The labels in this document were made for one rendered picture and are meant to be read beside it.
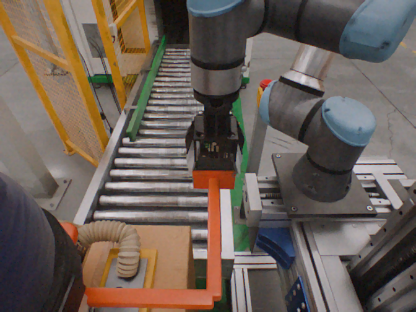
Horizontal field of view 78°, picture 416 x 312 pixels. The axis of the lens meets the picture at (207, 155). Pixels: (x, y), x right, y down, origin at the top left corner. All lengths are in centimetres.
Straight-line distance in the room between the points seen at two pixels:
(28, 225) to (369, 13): 38
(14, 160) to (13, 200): 178
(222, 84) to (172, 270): 48
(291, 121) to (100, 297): 51
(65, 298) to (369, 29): 41
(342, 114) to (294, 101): 11
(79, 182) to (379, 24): 219
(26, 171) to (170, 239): 151
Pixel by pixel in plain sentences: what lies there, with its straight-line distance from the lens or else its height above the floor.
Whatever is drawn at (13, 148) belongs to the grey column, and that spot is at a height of 53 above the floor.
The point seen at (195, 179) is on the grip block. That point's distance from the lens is 51.
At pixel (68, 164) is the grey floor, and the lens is 250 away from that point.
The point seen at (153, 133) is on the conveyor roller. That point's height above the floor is 54.
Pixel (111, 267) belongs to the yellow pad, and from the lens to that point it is 57.
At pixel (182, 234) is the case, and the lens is 73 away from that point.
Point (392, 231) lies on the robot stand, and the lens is 63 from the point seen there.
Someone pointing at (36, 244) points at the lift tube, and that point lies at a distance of 28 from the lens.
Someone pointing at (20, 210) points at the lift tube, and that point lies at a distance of 27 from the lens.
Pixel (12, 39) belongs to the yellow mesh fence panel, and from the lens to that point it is 215.
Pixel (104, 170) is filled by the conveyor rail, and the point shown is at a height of 59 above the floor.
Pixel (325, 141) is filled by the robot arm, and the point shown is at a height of 121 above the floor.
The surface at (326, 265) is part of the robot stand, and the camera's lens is 75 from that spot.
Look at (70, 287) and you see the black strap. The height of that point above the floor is 132.
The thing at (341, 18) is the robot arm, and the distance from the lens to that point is 35.
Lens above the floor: 158
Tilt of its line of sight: 44 degrees down
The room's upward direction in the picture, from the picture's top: straight up
